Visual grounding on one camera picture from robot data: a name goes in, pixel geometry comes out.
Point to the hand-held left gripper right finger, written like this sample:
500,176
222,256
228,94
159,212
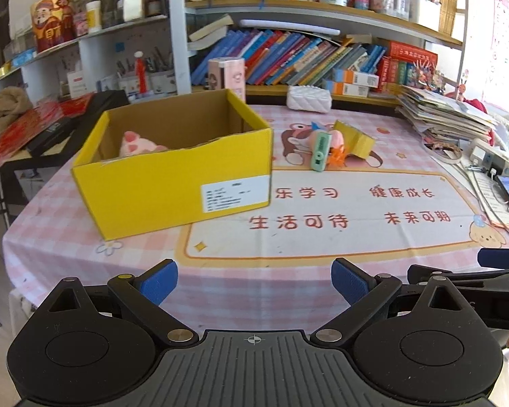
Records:
350,282

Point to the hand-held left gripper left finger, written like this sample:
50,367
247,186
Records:
161,282

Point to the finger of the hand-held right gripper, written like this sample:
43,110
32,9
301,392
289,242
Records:
498,257
471,275

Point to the yellow cardboard box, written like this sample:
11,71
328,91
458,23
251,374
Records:
152,195

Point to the blue small toy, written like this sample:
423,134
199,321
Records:
317,126

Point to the white paper sheets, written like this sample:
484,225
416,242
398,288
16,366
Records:
487,197

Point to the pink checked printed tablecloth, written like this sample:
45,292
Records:
280,237

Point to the white power strip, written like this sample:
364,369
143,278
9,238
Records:
492,157

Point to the orange small toy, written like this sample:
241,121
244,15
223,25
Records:
338,157

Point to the green rectangular toy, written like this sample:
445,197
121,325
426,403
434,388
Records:
321,150

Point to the pink plush toy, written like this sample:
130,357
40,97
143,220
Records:
138,144

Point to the pink small toy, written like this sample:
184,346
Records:
337,140

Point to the stack of booklets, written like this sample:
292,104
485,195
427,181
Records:
445,114

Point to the white quilted purse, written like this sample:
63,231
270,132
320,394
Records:
308,99

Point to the black case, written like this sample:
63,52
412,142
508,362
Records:
93,106

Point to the blue orange white box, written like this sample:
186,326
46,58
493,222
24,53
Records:
356,77
345,89

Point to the colourful paper figure decoration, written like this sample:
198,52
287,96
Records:
428,76

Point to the red paper cuttings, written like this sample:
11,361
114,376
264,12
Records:
25,129

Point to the red and green upright books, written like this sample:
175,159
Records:
396,74

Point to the pink cartoon cylinder container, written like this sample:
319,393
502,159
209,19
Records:
227,74

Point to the red thick dictionary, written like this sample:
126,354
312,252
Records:
411,51

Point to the brown towel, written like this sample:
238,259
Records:
6,108

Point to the row of leaning colourful books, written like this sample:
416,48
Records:
280,57

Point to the worn beige book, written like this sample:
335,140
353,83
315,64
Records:
210,27
205,43

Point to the white wooden bookshelf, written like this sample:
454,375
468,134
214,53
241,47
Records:
179,29

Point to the white pen holder box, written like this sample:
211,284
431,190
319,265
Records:
424,12

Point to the row of yellow spined books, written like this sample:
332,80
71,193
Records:
451,4

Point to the white paper roll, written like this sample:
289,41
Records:
288,26

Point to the fortune god gift box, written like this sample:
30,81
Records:
53,23

